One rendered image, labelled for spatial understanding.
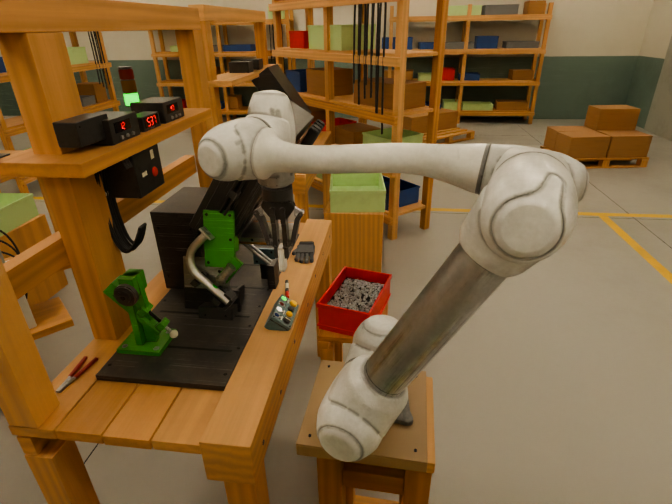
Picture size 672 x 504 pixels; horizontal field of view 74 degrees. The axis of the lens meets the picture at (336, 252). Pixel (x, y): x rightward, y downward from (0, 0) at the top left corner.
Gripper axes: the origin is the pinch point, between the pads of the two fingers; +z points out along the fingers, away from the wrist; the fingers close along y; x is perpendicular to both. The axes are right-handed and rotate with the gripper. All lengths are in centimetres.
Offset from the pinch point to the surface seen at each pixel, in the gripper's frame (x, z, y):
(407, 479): -21, 54, 35
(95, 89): 571, 28, -437
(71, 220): 13, -2, -69
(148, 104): 58, -30, -62
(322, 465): -20, 54, 12
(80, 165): 4, -22, -54
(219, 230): 39, 11, -33
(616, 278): 236, 132, 211
